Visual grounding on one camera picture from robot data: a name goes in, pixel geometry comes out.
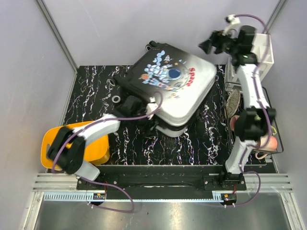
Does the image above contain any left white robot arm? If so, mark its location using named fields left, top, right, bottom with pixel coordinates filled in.
left=46, top=92, right=163, bottom=190

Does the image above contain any black wire basket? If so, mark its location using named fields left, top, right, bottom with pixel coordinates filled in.
left=224, top=82, right=284, bottom=155

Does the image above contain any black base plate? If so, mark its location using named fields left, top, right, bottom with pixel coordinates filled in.
left=76, top=164, right=247, bottom=201

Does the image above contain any purple cable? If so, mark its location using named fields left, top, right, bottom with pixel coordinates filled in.
left=198, top=14, right=273, bottom=208
left=50, top=92, right=164, bottom=213

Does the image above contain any white compartment organizer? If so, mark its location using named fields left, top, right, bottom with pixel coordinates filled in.
left=224, top=34, right=274, bottom=83

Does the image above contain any pink patterned mug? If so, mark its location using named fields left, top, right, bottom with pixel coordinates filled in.
left=230, top=115, right=240, bottom=131

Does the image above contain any peach pink cup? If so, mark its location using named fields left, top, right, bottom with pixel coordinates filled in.
left=255, top=135, right=278, bottom=160

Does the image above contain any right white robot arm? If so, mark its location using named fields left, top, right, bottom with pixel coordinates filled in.
left=199, top=25, right=276, bottom=190

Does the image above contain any yellow green mug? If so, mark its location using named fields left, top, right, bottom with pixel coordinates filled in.
left=271, top=126, right=277, bottom=136

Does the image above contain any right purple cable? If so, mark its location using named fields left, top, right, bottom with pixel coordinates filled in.
left=198, top=14, right=273, bottom=208

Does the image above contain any orange plastic bin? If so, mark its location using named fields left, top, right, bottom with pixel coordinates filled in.
left=41, top=121, right=110, bottom=174

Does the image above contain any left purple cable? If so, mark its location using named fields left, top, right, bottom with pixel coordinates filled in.
left=50, top=92, right=164, bottom=213

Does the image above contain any white black space suitcase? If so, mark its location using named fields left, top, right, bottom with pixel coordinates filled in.
left=110, top=41, right=216, bottom=138

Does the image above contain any grey patterned plate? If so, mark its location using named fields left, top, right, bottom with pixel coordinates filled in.
left=225, top=89, right=241, bottom=118

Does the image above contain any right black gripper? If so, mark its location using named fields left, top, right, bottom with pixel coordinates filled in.
left=196, top=28, right=237, bottom=56

